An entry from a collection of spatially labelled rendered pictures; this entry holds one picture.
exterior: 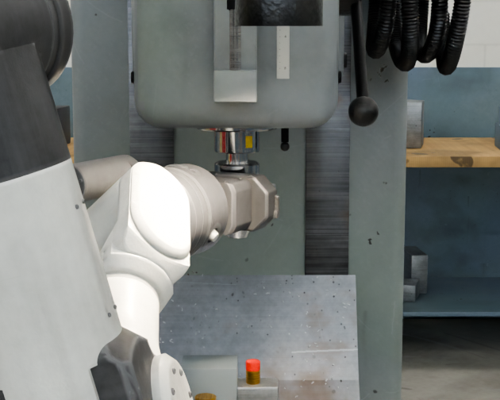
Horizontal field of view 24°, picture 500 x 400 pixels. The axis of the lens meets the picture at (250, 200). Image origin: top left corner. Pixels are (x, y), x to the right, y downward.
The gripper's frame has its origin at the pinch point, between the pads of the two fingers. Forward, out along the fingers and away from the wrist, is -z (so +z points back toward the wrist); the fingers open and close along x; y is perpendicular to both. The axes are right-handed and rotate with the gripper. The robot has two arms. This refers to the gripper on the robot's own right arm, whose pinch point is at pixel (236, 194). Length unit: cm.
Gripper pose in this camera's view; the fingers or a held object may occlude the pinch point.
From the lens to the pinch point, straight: 121.3
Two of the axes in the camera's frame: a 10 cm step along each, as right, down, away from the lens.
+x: -9.1, -0.7, 4.2
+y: -0.1, 9.9, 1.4
